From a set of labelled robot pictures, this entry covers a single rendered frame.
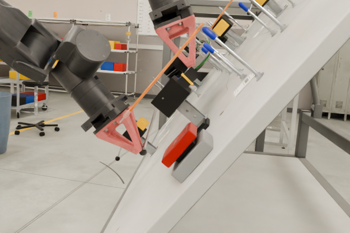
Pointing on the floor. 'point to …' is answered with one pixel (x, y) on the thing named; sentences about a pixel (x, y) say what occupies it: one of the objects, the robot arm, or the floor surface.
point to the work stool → (35, 109)
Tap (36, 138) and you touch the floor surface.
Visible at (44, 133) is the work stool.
